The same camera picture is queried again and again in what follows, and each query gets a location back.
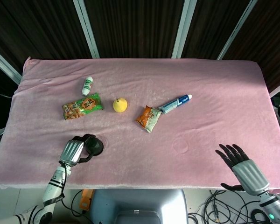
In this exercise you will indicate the yellow pear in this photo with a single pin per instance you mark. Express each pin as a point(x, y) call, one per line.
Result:
point(120, 105)

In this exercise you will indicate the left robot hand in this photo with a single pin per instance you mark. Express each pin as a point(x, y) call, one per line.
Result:
point(72, 150)

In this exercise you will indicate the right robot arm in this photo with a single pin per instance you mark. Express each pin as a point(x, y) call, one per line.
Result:
point(271, 208)

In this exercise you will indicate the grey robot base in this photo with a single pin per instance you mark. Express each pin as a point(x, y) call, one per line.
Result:
point(140, 206)

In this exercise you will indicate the orange white snack packet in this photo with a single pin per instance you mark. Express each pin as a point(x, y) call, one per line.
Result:
point(148, 119)

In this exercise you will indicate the orange tool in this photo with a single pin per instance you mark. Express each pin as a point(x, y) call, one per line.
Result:
point(86, 198)

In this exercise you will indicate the black round cup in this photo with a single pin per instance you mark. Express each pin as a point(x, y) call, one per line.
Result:
point(95, 147)

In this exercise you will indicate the green snack packet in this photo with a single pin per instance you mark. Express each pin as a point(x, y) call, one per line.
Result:
point(82, 106)

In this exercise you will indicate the blue white toothpaste tube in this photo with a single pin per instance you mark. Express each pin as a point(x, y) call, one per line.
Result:
point(175, 104)

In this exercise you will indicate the small white green bottle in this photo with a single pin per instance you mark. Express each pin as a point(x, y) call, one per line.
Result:
point(86, 86)

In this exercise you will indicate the pink velvet table cloth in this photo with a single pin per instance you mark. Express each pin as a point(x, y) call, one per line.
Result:
point(140, 126)

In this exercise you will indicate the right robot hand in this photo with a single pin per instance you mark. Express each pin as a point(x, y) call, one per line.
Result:
point(246, 173)

